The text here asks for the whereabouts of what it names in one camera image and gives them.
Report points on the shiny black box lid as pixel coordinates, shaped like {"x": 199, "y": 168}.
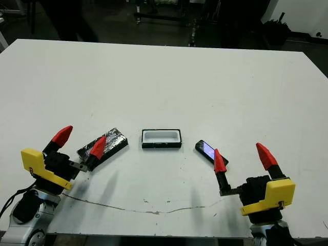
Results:
{"x": 112, "y": 141}

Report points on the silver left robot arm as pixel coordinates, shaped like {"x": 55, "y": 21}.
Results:
{"x": 33, "y": 217}

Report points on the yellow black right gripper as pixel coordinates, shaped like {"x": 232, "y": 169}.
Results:
{"x": 256, "y": 189}

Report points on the black bushy plant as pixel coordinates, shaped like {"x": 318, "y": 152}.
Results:
{"x": 276, "y": 28}

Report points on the black wheeled cart frame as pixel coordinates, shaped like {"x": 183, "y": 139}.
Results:
{"x": 159, "y": 16}

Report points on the black phone-like camera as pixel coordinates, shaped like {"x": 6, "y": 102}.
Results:
{"x": 208, "y": 151}

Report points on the small black wall fitting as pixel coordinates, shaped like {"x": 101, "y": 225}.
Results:
{"x": 319, "y": 34}

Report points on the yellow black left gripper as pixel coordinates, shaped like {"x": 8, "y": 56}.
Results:
{"x": 53, "y": 166}

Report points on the person in dark trousers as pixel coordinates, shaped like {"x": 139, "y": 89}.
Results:
{"x": 69, "y": 23}

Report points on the black box with white insert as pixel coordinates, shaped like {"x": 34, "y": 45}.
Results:
{"x": 161, "y": 137}

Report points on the white desk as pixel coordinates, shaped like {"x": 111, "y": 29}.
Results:
{"x": 3, "y": 38}

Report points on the metal post on casters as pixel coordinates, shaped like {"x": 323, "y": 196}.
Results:
{"x": 192, "y": 33}

